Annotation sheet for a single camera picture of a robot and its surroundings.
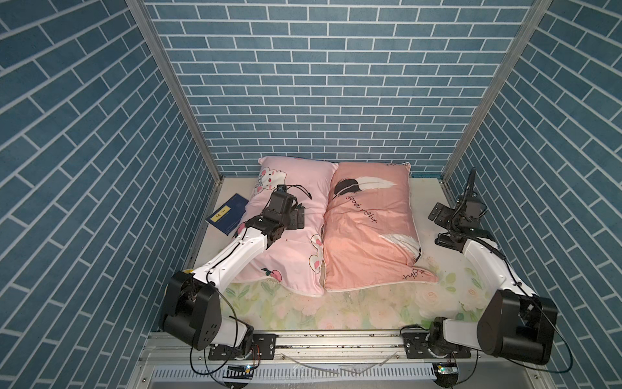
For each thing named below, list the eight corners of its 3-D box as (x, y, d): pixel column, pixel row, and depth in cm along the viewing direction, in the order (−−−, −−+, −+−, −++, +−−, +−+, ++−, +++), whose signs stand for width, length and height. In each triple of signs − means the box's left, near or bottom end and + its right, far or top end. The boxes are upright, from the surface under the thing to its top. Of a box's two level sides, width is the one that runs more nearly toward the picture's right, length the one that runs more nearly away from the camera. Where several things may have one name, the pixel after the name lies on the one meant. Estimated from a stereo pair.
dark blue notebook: (207, 223, 106) (205, 219, 104) (237, 196, 117) (236, 193, 115) (227, 236, 102) (225, 233, 100) (257, 207, 112) (256, 204, 110)
